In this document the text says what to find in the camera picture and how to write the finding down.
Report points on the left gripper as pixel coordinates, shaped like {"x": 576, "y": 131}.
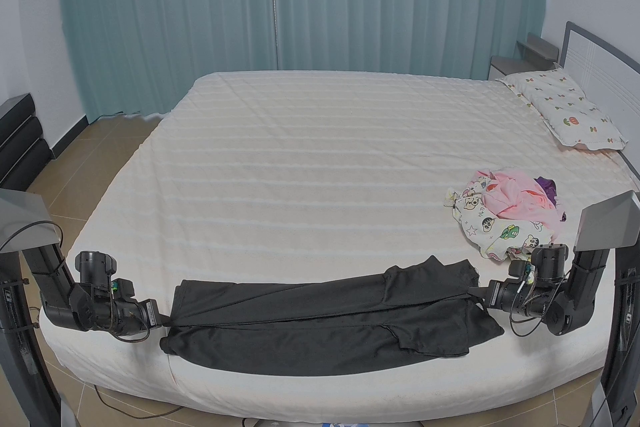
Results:
{"x": 135, "y": 315}

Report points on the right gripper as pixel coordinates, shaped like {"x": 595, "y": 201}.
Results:
{"x": 502, "y": 297}

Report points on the black T-shirt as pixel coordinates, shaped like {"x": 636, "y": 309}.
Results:
{"x": 325, "y": 320}

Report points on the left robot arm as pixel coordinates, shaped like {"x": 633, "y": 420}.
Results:
{"x": 25, "y": 225}

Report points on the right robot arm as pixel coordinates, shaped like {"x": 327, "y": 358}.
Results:
{"x": 610, "y": 225}

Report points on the pile of clothes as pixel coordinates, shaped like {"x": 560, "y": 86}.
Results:
{"x": 510, "y": 200}

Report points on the bed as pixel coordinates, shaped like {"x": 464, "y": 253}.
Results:
{"x": 325, "y": 155}

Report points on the white printed pillow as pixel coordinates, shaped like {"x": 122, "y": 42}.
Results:
{"x": 565, "y": 109}

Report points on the black chest of drawers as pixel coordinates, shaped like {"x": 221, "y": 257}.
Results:
{"x": 20, "y": 140}

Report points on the grey bedside table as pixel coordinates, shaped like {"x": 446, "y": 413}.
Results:
{"x": 515, "y": 63}

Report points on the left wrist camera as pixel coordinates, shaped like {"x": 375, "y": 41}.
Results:
{"x": 124, "y": 290}

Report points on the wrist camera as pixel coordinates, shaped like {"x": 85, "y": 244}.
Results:
{"x": 124, "y": 290}
{"x": 520, "y": 270}

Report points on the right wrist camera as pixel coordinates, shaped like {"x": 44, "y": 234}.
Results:
{"x": 520, "y": 270}

